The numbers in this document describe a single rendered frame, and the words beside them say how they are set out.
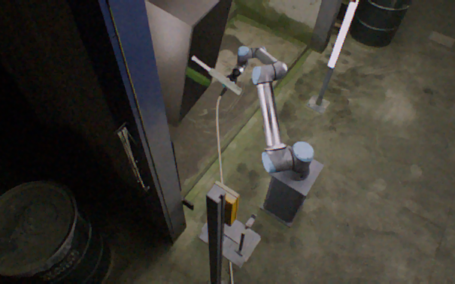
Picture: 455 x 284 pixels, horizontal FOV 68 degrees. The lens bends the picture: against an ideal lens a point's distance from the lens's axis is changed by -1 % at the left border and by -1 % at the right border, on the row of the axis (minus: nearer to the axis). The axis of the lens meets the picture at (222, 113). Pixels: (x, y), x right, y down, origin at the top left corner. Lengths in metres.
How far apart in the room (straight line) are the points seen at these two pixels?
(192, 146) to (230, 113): 0.57
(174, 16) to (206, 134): 1.64
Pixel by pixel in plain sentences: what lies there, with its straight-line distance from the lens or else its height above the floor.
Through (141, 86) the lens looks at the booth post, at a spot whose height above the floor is 1.84.
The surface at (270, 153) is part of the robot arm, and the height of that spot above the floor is 0.90.
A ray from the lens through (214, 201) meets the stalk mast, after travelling 1.32.
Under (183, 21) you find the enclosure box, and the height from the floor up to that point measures 1.64.
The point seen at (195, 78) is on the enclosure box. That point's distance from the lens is 3.30.
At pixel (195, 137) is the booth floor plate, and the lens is 3.40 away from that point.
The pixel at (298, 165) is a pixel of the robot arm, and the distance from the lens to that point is 2.38.
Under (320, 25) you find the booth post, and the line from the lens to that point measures 4.29.
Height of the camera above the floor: 2.85
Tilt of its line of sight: 51 degrees down
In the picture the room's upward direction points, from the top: 2 degrees clockwise
